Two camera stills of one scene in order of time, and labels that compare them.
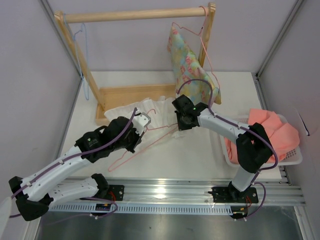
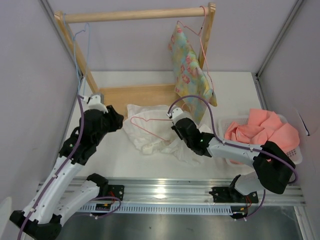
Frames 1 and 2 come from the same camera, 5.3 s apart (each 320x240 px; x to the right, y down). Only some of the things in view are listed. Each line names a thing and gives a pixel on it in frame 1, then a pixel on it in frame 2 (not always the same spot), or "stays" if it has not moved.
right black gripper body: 182,124 → 188,143
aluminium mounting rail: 196,191 stays
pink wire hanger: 110,169 → 147,133
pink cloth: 285,137 stays
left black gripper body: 129,143 → 101,134
